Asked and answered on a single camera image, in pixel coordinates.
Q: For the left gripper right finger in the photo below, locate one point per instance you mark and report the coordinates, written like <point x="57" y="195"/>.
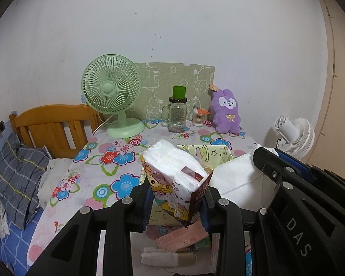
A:
<point x="222" y="219"/>

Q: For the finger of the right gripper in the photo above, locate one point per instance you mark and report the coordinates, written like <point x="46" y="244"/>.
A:
<point x="324" y="180"/>
<point x="304" y="229"/>

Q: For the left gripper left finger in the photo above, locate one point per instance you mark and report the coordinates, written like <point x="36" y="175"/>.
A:
<point x="100" y="239"/>

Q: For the green tissue pack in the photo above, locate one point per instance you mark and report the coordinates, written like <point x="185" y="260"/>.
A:
<point x="204" y="244"/>

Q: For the pink paper packet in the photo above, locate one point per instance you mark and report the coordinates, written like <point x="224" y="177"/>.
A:
<point x="182" y="238"/>

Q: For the cartoon tissue pack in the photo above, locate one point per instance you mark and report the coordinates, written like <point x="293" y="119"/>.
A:
<point x="178" y="178"/>

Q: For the wooden door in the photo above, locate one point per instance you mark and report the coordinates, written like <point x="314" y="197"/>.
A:
<point x="328" y="151"/>

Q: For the white standing fan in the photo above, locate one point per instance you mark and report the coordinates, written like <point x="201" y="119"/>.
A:
<point x="297" y="136"/>

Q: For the yellow cartoon fabric box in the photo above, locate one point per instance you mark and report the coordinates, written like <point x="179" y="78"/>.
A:
<point x="215" y="153"/>

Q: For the blue grid bedsheet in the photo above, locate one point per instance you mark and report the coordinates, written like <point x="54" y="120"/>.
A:
<point x="14" y="247"/>

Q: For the white crumpled bedding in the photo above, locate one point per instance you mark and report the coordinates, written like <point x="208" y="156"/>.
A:
<point x="54" y="173"/>

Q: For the floral tablecloth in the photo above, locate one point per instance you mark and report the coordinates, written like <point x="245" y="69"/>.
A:
<point x="107" y="169"/>

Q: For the grey plaid pillow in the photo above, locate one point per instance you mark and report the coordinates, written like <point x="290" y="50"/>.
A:
<point x="21" y="169"/>

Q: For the purple plush bunny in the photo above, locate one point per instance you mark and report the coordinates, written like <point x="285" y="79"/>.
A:
<point x="225" y="111"/>

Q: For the toothpick jar orange lid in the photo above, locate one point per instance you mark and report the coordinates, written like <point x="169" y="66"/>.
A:
<point x="199" y="116"/>

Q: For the glass mason jar mug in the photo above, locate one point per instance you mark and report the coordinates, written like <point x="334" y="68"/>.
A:
<point x="174" y="115"/>

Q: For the green cup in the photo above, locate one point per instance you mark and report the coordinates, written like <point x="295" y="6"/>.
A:
<point x="179" y="92"/>

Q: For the green patterned cardboard panel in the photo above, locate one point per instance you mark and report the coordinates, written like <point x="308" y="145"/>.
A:
<point x="158" y="80"/>

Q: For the green desk fan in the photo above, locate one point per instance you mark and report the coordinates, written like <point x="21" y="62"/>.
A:
<point x="111" y="84"/>

